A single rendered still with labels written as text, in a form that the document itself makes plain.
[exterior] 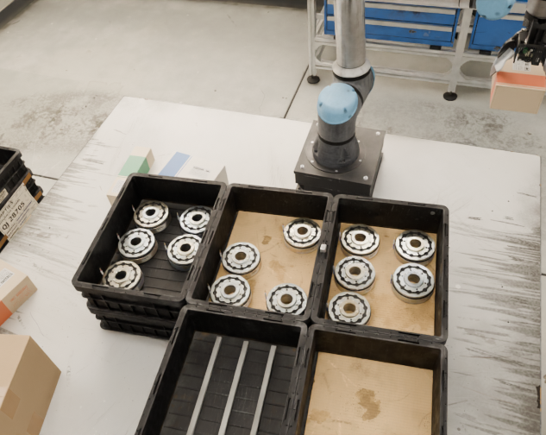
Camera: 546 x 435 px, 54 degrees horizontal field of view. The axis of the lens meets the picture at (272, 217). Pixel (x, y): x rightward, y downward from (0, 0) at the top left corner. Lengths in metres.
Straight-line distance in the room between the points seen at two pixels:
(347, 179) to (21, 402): 1.06
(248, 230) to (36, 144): 2.15
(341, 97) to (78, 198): 0.95
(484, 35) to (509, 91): 1.63
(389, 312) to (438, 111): 2.05
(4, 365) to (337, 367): 0.76
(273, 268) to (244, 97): 2.07
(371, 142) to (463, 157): 0.34
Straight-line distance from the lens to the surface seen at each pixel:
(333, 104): 1.59
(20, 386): 1.41
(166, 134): 2.08
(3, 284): 1.72
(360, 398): 1.26
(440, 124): 3.18
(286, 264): 1.43
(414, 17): 3.14
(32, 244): 1.88
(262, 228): 1.52
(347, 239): 1.45
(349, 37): 1.60
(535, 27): 1.47
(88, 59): 4.06
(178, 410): 1.28
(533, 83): 1.57
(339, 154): 1.68
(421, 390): 1.28
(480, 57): 3.21
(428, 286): 1.38
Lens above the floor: 1.99
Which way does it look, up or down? 49 degrees down
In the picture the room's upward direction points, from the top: 7 degrees counter-clockwise
